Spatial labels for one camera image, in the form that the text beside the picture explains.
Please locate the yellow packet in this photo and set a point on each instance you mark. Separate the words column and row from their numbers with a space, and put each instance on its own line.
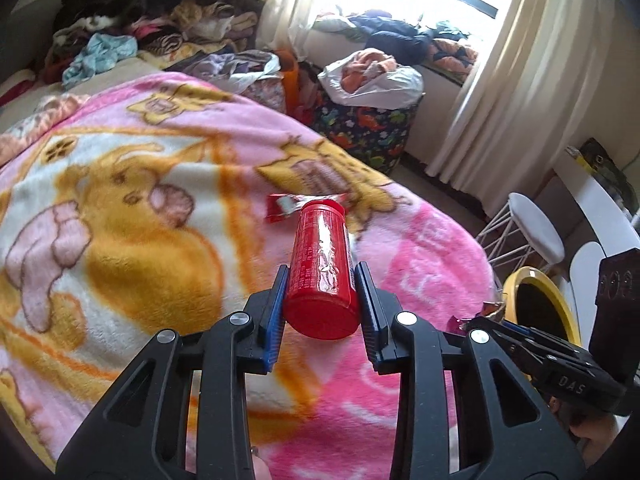
column 584, row 162

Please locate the floral fabric bag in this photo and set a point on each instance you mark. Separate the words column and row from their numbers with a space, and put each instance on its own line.
column 267, row 95

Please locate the pink printed blanket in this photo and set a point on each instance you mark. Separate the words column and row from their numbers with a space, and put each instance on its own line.
column 150, row 185

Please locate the brown wrapper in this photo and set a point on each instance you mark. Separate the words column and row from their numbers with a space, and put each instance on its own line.
column 480, row 315

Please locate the pile of clothes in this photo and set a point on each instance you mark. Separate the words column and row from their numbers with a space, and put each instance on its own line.
column 165, row 0

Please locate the red snack wrapper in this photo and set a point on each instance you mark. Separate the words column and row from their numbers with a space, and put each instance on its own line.
column 280, row 207

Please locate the sheer white curtain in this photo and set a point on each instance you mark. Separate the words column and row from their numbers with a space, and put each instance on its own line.
column 295, row 0

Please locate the purple grey garment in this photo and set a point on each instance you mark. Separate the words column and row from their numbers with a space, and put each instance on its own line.
column 225, row 65

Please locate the dark jacket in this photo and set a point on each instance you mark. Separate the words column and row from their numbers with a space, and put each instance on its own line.
column 395, row 37

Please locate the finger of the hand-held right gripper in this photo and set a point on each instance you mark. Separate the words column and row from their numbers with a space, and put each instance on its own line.
column 505, row 337

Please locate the yellow trash bin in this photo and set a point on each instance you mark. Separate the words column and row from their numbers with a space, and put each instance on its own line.
column 515, row 285

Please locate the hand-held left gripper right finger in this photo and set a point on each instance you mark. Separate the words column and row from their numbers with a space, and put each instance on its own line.
column 367, row 320

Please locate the orange bag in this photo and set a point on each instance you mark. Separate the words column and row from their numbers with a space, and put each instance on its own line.
column 292, row 75

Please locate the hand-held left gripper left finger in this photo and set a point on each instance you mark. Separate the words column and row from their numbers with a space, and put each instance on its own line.
column 275, row 310

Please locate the cream pleated curtain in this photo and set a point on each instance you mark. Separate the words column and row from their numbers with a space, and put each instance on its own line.
column 540, row 70

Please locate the dark green bag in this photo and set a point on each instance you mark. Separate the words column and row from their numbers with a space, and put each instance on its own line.
column 607, row 167

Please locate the light blue cloth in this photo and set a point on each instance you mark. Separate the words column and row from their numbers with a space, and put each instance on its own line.
column 102, row 55

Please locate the person's right hand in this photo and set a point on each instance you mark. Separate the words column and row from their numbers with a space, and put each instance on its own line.
column 595, row 435

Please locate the white bag of clothes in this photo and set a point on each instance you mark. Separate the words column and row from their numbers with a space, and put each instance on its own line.
column 385, row 82

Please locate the white rounded chair back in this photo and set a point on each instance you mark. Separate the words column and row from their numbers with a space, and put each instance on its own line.
column 587, row 270

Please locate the red cylindrical canister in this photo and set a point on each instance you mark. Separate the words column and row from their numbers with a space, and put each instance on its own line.
column 322, row 260

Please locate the orange patterned cushion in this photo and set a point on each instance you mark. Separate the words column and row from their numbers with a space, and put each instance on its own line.
column 452, row 55

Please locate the dinosaur print laundry basket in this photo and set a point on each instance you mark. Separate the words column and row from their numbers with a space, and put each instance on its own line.
column 370, row 130

